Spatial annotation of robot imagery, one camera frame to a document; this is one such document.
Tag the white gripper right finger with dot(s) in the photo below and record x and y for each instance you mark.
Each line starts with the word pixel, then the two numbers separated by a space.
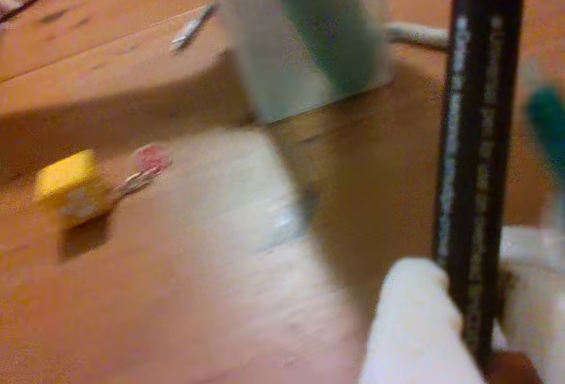
pixel 538 295

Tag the silver pen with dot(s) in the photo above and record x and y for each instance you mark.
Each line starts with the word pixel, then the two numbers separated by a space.
pixel 190 31

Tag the yellow box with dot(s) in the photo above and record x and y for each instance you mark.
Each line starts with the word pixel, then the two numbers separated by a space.
pixel 70 185

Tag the green pen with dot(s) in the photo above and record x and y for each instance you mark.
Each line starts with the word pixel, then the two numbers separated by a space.
pixel 549 128

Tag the white mug green blue pattern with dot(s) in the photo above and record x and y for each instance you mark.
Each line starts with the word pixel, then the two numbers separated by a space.
pixel 300 39

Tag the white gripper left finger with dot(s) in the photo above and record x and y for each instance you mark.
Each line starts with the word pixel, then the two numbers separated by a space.
pixel 410 326

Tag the black pen red caps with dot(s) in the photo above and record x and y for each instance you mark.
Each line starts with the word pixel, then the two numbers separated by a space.
pixel 476 137

